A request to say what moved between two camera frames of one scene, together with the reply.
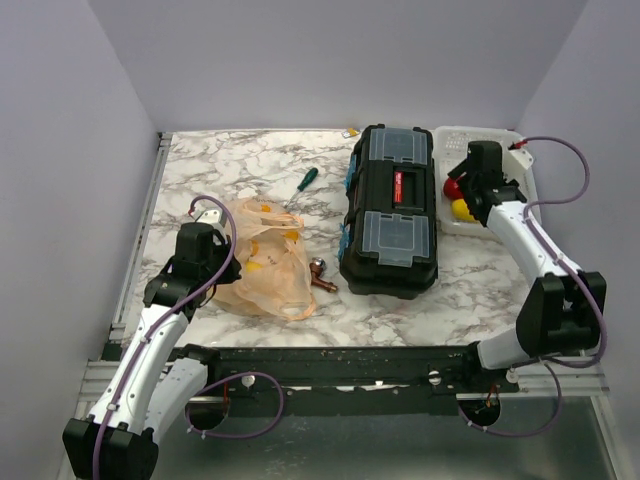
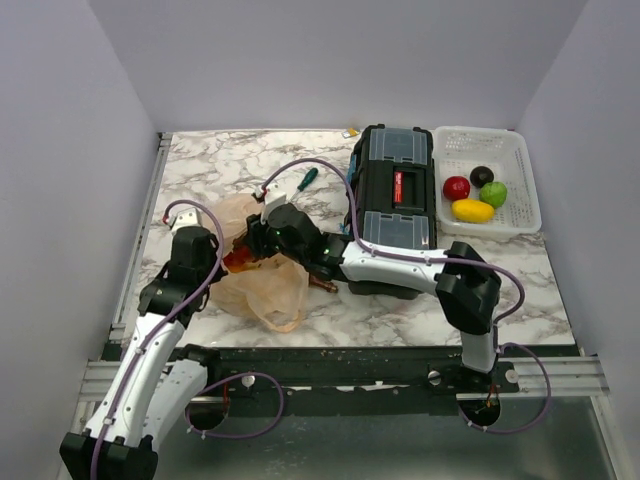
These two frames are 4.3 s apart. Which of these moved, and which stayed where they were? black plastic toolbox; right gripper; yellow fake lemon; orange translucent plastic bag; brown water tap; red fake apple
Moved: orange translucent plastic bag; right gripper
Stayed: brown water tap; yellow fake lemon; red fake apple; black plastic toolbox
